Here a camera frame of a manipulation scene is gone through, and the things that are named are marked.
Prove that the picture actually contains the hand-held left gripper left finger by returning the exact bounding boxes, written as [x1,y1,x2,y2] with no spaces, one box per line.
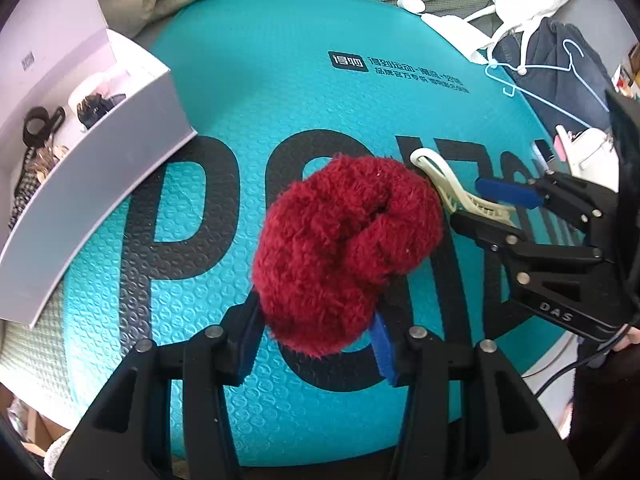
[52,290,263,480]

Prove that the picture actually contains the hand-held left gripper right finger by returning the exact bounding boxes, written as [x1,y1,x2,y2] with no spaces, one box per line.
[367,310,581,480]

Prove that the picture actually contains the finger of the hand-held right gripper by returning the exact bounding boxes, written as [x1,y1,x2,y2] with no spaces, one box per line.
[450,210,606,286]
[477,172,620,248]

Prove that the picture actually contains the cream hair claw clip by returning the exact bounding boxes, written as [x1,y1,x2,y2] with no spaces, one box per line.
[410,147,516,223]

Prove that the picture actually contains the red fluffy scrunchie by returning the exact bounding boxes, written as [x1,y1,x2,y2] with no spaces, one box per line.
[251,154,445,359]

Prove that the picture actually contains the white gift box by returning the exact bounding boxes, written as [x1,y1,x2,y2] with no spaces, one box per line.
[0,0,199,328]

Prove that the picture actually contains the black white gingham scrunchie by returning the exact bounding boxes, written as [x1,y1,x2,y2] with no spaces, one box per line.
[7,160,38,231]

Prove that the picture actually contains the floral hair claw clip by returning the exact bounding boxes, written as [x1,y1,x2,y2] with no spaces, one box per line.
[22,137,71,181]

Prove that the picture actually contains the pink round compact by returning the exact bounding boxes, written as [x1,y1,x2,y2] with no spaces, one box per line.
[67,74,123,111]

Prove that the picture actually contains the person's right hand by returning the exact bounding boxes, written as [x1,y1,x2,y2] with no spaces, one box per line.
[617,325,640,353]

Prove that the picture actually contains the white pink pouch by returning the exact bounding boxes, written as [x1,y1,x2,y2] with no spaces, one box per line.
[552,125,618,173]

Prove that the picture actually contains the light blue hanger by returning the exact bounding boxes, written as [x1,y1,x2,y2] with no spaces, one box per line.
[484,39,608,133]

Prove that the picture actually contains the dark jeans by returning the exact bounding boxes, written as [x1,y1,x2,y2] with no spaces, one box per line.
[492,17,618,136]

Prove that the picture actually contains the white face mask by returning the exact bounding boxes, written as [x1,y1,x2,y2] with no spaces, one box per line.
[422,12,493,63]

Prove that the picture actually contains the teal printed mat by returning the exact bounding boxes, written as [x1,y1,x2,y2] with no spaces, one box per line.
[62,0,588,466]

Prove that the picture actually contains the black bow hair clip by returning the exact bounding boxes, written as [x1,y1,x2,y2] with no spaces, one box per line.
[77,91,128,131]

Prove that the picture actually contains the black hair claw clip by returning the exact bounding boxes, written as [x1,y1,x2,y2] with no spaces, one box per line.
[22,106,67,147]

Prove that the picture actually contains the black cable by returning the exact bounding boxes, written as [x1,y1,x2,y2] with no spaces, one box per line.
[537,320,640,396]

